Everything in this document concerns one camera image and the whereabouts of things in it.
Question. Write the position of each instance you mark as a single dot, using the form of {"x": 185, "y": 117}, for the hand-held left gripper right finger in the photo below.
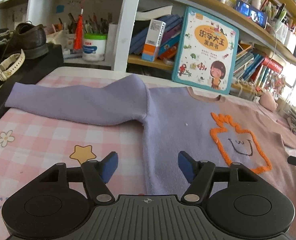
{"x": 185, "y": 166}

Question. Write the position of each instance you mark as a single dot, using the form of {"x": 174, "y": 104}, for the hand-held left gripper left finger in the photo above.
{"x": 110, "y": 166}

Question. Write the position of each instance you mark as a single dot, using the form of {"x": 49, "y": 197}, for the pink and purple sweater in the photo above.
{"x": 178, "y": 120}

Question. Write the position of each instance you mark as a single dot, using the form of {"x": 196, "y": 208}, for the pink plush toy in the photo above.
{"x": 268, "y": 101}

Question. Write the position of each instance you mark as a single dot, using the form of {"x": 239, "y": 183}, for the pink checkered tablecloth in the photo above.
{"x": 37, "y": 142}

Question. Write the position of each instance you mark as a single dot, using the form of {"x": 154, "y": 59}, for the colourful bead ornament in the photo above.
{"x": 272, "y": 82}

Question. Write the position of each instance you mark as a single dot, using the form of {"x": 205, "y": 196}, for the red thick dictionary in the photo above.
{"x": 273, "y": 66}

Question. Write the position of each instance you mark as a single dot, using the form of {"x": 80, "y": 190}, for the row of leaning picture books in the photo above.
{"x": 248, "y": 65}

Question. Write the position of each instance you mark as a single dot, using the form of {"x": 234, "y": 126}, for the white storage box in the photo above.
{"x": 291, "y": 41}

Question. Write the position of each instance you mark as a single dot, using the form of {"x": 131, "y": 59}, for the white can with green lid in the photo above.
{"x": 94, "y": 50}

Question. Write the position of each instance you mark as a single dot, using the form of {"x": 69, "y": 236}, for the teal children's picture book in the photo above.
{"x": 205, "y": 50}

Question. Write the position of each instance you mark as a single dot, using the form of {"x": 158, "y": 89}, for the black box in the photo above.
{"x": 37, "y": 65}

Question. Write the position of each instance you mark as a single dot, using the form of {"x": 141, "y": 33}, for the clear pen holder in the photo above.
{"x": 279, "y": 31}

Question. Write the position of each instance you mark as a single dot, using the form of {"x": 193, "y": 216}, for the white and orange toothpaste box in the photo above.
{"x": 153, "y": 40}

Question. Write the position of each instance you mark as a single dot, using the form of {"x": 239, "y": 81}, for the red tassel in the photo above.
{"x": 78, "y": 35}

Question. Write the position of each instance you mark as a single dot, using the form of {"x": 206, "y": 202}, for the leaning blue books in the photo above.
{"x": 173, "y": 27}

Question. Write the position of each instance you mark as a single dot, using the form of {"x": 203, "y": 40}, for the cream wrist watch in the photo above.
{"x": 19, "y": 57}

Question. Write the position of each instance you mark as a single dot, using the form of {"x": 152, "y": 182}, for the wooden bookshelf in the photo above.
{"x": 133, "y": 17}

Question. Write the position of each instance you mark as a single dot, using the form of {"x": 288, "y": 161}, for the black smartphone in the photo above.
{"x": 250, "y": 13}

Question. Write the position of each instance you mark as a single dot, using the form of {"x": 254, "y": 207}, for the brown leather shoe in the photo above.
{"x": 27, "y": 37}

